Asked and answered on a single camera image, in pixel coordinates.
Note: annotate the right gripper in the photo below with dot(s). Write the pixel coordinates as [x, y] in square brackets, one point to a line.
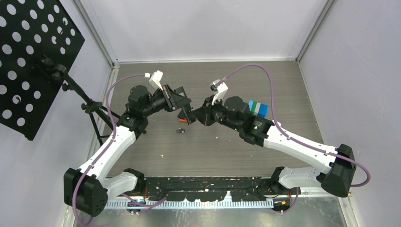
[204, 113]

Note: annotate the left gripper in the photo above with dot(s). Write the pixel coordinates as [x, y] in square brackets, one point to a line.
[173, 100]

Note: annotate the black remote control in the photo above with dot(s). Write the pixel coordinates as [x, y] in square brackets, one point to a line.
[188, 110]

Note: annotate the black battery cover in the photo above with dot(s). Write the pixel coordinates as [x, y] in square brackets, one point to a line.
[181, 115]

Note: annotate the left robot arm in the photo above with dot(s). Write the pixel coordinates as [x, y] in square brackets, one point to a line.
[87, 188]

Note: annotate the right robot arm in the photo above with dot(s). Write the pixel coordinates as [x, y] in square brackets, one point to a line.
[331, 168]

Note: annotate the blue green brick block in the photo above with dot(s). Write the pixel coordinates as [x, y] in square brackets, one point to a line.
[258, 109]

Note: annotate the black tripod stand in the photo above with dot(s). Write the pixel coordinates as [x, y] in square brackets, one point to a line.
[58, 73]

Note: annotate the black perforated board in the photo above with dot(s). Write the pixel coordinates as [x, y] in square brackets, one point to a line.
[31, 30]

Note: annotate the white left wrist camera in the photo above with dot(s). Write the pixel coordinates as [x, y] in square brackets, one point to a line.
[154, 79]

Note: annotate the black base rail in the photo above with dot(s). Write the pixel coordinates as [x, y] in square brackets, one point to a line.
[208, 189]

